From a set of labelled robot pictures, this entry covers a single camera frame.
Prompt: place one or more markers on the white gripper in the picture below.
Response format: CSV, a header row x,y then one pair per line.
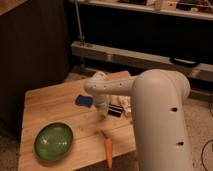
x,y
101,103

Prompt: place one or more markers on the green ceramic bowl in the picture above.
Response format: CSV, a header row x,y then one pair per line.
x,y
53,142

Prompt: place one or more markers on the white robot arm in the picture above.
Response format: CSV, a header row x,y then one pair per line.
x,y
160,132

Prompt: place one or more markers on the black striped box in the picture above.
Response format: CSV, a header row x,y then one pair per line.
x,y
115,110

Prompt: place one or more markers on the blue sponge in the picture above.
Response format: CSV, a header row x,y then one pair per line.
x,y
82,100

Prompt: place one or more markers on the white plastic bottle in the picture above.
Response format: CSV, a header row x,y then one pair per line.
x,y
124,102

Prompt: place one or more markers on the orange carrot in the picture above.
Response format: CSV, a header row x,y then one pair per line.
x,y
108,150

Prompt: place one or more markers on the metal vertical pole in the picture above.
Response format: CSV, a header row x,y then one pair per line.
x,y
81,36

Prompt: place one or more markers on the upper shelf with items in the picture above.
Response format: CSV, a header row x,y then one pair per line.
x,y
156,7

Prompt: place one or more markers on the grey metal shelf rail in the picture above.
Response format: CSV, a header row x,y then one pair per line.
x,y
139,60

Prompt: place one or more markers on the black handle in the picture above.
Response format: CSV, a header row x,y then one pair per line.
x,y
185,63

